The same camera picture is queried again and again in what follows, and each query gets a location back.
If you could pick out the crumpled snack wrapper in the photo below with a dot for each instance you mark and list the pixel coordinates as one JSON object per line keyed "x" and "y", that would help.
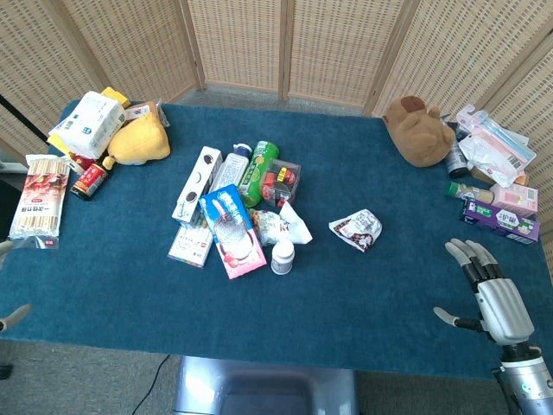
{"x": 356, "y": 229}

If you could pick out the white tissue pack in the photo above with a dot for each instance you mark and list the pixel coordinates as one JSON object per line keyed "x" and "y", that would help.
{"x": 90, "y": 123}

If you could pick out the disposable chopsticks pack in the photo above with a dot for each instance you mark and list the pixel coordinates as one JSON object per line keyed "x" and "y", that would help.
{"x": 39, "y": 199}

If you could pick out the yellow plush toy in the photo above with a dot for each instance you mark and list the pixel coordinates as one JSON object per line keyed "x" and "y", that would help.
{"x": 140, "y": 140}

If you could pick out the white plastic bag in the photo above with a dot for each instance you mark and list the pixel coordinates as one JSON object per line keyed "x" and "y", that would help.
{"x": 492, "y": 166}

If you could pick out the red packet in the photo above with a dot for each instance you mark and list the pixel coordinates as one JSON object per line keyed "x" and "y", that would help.
{"x": 82, "y": 162}

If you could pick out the small brown box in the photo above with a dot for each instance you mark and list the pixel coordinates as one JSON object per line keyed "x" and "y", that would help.
{"x": 481, "y": 175}

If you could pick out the dark can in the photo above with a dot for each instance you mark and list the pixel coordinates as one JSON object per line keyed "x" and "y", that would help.
{"x": 457, "y": 163}

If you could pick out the green cap spice bottle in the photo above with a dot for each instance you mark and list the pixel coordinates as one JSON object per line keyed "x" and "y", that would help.
{"x": 468, "y": 192}

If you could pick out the purple box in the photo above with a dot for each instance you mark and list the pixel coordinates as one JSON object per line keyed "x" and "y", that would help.
{"x": 501, "y": 220}

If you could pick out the blue carpet table mat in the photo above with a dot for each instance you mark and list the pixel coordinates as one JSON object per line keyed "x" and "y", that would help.
{"x": 345, "y": 294}

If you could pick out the white crumpled wrapper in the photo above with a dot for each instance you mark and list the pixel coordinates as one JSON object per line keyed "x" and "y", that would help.
{"x": 298, "y": 227}

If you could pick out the green chips can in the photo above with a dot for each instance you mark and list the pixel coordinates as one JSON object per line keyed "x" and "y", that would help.
{"x": 257, "y": 173}

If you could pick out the blue pink carton box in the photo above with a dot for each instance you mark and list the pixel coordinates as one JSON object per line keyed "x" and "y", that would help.
{"x": 235, "y": 235}

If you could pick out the colourful snack bag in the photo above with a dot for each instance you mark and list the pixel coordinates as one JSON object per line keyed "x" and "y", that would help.
{"x": 268, "y": 227}

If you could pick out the white bottle blue cap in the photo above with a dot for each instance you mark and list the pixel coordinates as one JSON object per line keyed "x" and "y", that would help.
{"x": 231, "y": 168}

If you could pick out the brown capybara plush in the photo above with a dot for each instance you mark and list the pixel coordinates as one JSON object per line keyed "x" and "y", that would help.
{"x": 421, "y": 134}

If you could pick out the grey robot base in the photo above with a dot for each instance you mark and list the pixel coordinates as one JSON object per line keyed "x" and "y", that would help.
{"x": 263, "y": 387}

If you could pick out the clear box red items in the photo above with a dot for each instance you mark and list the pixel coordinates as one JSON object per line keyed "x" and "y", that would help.
{"x": 281, "y": 181}

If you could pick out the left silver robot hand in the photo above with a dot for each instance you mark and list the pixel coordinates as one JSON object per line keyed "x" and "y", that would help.
{"x": 17, "y": 313}

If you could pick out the brown cardboard package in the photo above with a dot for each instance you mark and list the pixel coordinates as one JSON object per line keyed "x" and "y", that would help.
{"x": 142, "y": 110}

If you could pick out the dark soy sauce bottle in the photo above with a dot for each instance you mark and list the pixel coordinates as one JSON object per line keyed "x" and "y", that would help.
{"x": 91, "y": 178}

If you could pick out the woven folding screen panel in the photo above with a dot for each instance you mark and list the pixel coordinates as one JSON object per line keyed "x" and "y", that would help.
{"x": 462, "y": 47}
{"x": 533, "y": 108}
{"x": 237, "y": 43}
{"x": 34, "y": 56}
{"x": 341, "y": 47}
{"x": 134, "y": 43}

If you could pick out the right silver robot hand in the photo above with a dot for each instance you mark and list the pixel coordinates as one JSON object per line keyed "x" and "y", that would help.
{"x": 503, "y": 302}

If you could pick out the white box red mark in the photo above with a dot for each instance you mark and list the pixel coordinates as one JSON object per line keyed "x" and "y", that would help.
{"x": 190, "y": 244}

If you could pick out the pink toothbrush pack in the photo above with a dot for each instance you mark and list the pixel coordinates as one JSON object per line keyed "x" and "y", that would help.
{"x": 497, "y": 134}

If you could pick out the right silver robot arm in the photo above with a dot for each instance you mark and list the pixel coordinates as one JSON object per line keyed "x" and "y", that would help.
{"x": 525, "y": 380}

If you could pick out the yellow box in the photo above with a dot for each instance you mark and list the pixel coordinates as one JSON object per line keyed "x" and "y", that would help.
{"x": 116, "y": 96}

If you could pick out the white pill bottle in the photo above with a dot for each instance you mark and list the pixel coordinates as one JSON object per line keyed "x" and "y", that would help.
{"x": 283, "y": 258}

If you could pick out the flat yellow packet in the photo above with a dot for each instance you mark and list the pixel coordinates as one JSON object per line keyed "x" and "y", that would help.
{"x": 58, "y": 144}

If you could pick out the white cookie box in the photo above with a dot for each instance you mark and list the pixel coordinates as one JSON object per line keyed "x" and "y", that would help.
{"x": 196, "y": 181}

